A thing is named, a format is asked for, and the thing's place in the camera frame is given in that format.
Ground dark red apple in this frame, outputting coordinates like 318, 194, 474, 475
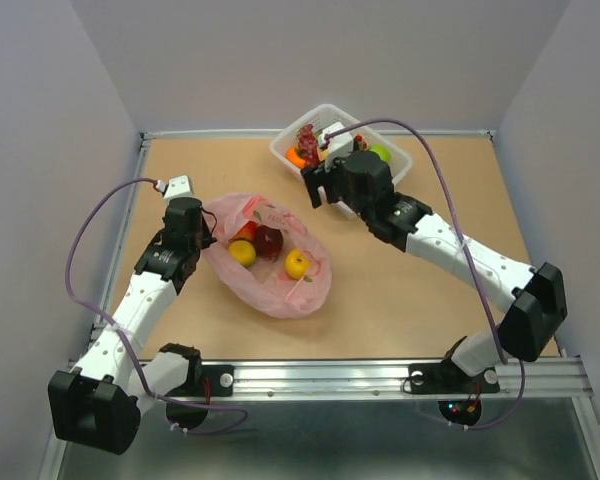
253, 225, 284, 260

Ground pink plastic bag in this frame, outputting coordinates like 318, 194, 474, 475
203, 193, 332, 318

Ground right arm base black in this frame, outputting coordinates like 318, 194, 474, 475
401, 337, 500, 428

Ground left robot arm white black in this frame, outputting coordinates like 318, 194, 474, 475
48, 195, 214, 454

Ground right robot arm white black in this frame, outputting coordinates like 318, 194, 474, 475
301, 151, 567, 390

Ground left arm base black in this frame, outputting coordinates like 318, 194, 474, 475
165, 364, 235, 432

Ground small orange red fruit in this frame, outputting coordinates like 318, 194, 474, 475
232, 220, 259, 243

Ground yellow round fruit in bag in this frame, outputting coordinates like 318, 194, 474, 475
227, 239, 257, 268

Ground purple grape bunch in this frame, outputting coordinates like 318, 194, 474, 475
296, 123, 320, 167

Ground orange tangerine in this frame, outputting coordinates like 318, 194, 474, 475
285, 146, 308, 169

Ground large green apple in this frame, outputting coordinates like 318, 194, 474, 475
369, 144, 391, 163

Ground red cherries with leaves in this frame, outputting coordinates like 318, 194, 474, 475
354, 135, 368, 151

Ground white plastic basket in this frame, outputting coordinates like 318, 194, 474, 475
269, 103, 414, 221

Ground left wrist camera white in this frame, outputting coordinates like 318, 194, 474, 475
153, 175, 194, 205

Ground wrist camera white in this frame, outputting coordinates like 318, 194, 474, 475
316, 121, 354, 161
153, 175, 194, 205

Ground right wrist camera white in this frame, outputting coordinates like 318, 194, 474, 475
316, 121, 354, 161

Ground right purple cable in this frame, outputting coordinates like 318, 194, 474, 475
319, 117, 527, 432

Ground aluminium front rail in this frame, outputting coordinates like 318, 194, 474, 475
59, 356, 594, 402

